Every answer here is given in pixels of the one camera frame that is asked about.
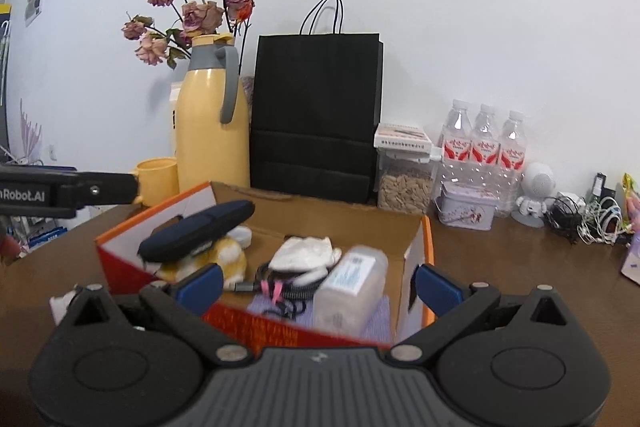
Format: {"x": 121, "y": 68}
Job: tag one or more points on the orange cardboard box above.
{"x": 320, "y": 217}

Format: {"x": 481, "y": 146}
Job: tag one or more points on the black paper bag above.
{"x": 315, "y": 117}

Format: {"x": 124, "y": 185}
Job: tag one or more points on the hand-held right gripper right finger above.
{"x": 437, "y": 289}

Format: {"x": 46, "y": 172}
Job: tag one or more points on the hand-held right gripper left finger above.
{"x": 200, "y": 287}

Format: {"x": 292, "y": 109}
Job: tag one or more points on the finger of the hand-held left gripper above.
{"x": 105, "y": 189}

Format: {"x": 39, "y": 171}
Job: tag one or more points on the black charger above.
{"x": 599, "y": 184}

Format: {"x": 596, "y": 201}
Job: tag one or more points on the white printed tin box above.
{"x": 465, "y": 209}

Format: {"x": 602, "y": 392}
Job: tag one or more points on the clear seed container white lid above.
{"x": 405, "y": 189}

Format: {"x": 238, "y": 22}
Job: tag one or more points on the yellow mug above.
{"x": 160, "y": 179}

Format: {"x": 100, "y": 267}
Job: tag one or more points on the white tissue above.
{"x": 305, "y": 252}

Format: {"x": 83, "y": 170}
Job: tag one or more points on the yellow white plush toy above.
{"x": 225, "y": 254}

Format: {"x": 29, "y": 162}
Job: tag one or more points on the colourful snack packet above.
{"x": 630, "y": 192}

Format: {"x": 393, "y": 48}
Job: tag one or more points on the white robot figurine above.
{"x": 537, "y": 179}

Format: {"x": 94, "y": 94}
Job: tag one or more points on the blue white pamphlets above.
{"x": 47, "y": 234}

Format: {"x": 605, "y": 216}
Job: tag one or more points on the translucent plastic bottle white label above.
{"x": 350, "y": 292}

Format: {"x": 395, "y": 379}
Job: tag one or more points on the navy zipper case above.
{"x": 200, "y": 224}

